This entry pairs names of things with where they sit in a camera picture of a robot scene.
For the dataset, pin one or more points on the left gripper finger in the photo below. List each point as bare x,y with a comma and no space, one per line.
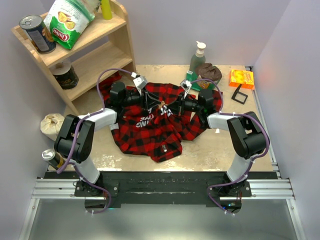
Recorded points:
151,104
152,97

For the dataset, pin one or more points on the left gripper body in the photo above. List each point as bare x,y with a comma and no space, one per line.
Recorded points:
134,98

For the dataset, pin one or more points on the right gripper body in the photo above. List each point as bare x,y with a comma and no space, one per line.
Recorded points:
188,105

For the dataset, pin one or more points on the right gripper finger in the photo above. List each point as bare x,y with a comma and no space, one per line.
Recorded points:
175,110
176,101

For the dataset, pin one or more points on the orange leaf brooch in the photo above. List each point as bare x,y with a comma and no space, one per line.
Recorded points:
163,103

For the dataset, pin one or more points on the red black plaid shirt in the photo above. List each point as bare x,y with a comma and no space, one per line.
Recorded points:
156,133

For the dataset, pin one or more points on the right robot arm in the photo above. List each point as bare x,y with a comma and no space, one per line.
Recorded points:
249,139

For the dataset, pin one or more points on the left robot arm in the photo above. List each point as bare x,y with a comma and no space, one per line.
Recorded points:
75,138

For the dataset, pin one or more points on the green pouch with brown top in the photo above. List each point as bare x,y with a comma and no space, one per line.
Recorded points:
203,71

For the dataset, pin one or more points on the green soap dispenser bottle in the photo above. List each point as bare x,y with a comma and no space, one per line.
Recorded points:
198,58

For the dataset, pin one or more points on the wooden shelf unit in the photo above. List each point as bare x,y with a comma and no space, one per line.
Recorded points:
99,63

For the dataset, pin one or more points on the orange snack box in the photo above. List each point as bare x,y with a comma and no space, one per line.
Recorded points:
241,77

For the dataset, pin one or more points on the black paper-topped jar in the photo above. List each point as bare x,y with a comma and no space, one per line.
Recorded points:
65,75

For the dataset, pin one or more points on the white cloth sack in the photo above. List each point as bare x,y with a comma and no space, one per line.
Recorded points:
51,125

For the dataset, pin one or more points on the yellow bottle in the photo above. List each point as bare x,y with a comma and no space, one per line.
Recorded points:
106,9

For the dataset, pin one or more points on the black gold drink can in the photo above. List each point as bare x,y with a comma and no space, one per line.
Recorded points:
53,158

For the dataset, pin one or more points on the green chips bag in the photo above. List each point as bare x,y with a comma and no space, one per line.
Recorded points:
67,19

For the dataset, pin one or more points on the blue tin can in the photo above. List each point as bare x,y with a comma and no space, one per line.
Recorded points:
38,34

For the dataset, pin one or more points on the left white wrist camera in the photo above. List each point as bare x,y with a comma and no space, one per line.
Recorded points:
139,81

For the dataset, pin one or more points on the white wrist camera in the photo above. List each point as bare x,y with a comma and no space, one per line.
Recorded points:
139,81
186,86

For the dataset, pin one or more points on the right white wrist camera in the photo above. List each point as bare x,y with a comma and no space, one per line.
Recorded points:
186,86

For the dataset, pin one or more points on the black square frame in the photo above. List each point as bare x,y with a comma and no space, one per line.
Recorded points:
239,96

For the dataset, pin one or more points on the aluminium rail frame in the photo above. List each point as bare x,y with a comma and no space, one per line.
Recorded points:
207,188

